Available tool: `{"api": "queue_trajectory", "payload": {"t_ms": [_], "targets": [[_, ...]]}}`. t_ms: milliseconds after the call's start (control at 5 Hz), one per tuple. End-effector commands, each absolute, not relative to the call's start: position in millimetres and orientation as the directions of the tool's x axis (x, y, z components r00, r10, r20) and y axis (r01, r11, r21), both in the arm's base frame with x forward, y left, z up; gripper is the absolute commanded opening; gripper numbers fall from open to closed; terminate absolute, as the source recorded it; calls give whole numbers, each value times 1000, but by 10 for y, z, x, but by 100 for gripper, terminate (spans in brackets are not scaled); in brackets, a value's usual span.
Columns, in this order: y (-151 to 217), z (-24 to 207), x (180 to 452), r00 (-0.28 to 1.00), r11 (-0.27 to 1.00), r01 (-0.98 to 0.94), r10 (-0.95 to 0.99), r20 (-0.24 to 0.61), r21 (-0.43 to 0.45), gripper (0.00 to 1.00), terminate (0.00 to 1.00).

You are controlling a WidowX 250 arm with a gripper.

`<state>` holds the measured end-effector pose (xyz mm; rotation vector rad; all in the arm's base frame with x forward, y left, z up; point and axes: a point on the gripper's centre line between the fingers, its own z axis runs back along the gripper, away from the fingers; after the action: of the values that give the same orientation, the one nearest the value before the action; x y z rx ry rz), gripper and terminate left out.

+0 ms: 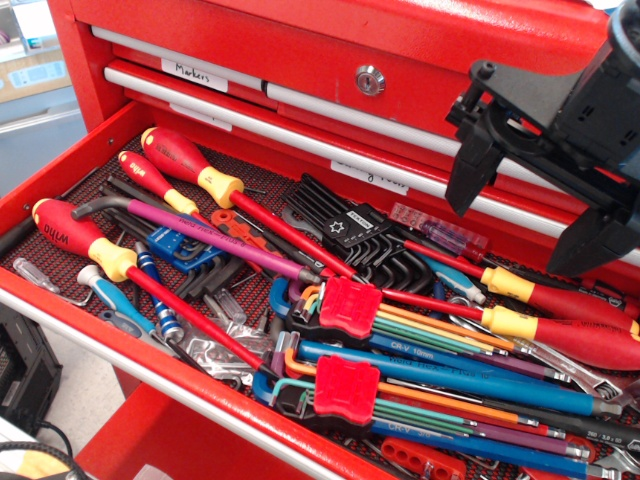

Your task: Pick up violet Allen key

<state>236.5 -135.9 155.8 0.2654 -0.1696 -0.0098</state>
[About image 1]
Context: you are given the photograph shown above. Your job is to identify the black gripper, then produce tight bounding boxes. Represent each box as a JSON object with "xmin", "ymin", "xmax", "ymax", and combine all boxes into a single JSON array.
[{"xmin": 445, "ymin": 1, "xmax": 639, "ymax": 276}]

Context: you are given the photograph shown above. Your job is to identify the black Torx key set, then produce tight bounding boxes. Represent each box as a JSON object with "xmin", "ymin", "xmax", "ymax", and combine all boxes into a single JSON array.
[{"xmin": 284, "ymin": 174, "xmax": 436, "ymax": 294}]

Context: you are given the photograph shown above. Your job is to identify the chest key lock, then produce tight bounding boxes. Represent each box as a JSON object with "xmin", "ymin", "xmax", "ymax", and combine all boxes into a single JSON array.
[{"xmin": 355, "ymin": 65, "xmax": 386, "ymax": 96}]

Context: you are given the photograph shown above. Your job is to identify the large blue Allen key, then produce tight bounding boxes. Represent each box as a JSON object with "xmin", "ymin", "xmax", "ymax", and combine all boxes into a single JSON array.
[{"xmin": 293, "ymin": 340, "xmax": 623, "ymax": 417}]

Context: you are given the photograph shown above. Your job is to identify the upper red colour key set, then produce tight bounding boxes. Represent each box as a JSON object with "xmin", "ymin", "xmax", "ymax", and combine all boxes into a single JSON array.
[{"xmin": 269, "ymin": 278, "xmax": 515, "ymax": 357}]

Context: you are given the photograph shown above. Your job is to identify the red colour key set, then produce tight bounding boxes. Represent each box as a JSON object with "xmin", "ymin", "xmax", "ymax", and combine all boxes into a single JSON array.
[
  {"xmin": 252, "ymin": 356, "xmax": 539, "ymax": 442},
  {"xmin": 269, "ymin": 278, "xmax": 515, "ymax": 357}
]

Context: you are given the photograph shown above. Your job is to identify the lower red colour key set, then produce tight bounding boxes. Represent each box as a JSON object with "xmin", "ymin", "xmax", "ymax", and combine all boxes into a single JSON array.
[{"xmin": 252, "ymin": 356, "xmax": 539, "ymax": 442}]

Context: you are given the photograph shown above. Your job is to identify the violet long Allen key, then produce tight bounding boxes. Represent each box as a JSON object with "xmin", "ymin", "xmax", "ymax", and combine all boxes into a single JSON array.
[{"xmin": 71, "ymin": 196, "xmax": 322, "ymax": 285}]

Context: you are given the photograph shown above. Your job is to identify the blue hex key holder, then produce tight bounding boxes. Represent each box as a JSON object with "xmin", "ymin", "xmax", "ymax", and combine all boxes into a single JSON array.
[{"xmin": 146, "ymin": 227, "xmax": 224, "ymax": 273}]

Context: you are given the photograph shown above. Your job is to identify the right upper red screwdriver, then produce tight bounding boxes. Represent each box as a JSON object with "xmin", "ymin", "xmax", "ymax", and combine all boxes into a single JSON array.
[{"xmin": 402, "ymin": 240, "xmax": 639, "ymax": 335}]

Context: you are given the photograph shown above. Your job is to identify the clear bit strip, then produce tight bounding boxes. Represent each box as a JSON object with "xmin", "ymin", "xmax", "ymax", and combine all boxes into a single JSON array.
[{"xmin": 389, "ymin": 202, "xmax": 440, "ymax": 230}]

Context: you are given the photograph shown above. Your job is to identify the right lower red screwdriver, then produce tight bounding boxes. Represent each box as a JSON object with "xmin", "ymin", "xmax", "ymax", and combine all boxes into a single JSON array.
[{"xmin": 382, "ymin": 289, "xmax": 639, "ymax": 371}]

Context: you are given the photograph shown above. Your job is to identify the adjustable chrome wrench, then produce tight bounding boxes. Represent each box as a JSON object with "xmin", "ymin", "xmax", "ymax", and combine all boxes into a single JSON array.
[{"xmin": 449, "ymin": 314, "xmax": 624, "ymax": 404}]

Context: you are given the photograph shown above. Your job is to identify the open red drawer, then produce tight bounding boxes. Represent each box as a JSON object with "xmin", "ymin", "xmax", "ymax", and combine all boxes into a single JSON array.
[{"xmin": 0, "ymin": 100, "xmax": 640, "ymax": 480}]

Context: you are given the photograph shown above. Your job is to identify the red bit holder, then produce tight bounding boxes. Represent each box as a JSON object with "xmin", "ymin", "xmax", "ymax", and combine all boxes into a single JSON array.
[{"xmin": 381, "ymin": 437, "xmax": 467, "ymax": 479}]

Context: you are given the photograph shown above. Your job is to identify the red tool chest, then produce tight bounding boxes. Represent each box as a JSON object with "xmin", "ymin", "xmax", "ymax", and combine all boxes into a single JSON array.
[{"xmin": 1, "ymin": 1, "xmax": 639, "ymax": 479}]

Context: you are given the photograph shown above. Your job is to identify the orange black utility knife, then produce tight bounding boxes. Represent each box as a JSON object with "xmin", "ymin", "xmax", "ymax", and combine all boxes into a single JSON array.
[{"xmin": 210, "ymin": 209, "xmax": 268, "ymax": 252}]

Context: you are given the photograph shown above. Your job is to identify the white Markers label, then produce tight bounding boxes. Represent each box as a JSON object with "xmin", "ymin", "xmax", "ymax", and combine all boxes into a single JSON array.
[{"xmin": 161, "ymin": 58, "xmax": 228, "ymax": 93}]

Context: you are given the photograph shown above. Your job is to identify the large red yellow screwdriver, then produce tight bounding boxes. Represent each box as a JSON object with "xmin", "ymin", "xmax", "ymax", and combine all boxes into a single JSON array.
[{"xmin": 141, "ymin": 127, "xmax": 362, "ymax": 281}]

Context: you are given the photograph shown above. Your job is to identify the blue metal precision screwdriver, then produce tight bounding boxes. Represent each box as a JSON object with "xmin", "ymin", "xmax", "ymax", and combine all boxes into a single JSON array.
[{"xmin": 133, "ymin": 241, "xmax": 185, "ymax": 344}]

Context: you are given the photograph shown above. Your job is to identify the small red yellow screwdriver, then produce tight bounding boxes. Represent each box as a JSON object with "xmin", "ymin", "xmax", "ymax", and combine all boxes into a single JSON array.
[{"xmin": 118, "ymin": 150, "xmax": 211, "ymax": 227}]

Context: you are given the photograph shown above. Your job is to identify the front red yellow screwdriver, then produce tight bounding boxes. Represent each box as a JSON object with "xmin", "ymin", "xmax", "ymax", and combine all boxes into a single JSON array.
[{"xmin": 31, "ymin": 198, "xmax": 279, "ymax": 381}]

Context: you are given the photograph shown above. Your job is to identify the clear small screwdriver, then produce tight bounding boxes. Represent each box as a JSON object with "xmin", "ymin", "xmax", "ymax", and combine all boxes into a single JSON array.
[{"xmin": 12, "ymin": 257, "xmax": 94, "ymax": 307}]

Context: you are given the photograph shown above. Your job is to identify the black box on floor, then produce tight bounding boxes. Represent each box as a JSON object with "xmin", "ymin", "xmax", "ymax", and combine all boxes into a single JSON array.
[{"xmin": 1, "ymin": 305, "xmax": 62, "ymax": 436}]

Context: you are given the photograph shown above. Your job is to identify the clear purple handle screwdriver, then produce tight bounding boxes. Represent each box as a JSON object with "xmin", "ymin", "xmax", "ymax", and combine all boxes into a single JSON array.
[{"xmin": 420, "ymin": 221, "xmax": 488, "ymax": 262}]

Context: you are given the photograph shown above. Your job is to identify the blue white handle screwdriver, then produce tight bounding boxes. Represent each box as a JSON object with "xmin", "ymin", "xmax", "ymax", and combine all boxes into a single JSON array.
[{"xmin": 77, "ymin": 265, "xmax": 174, "ymax": 356}]

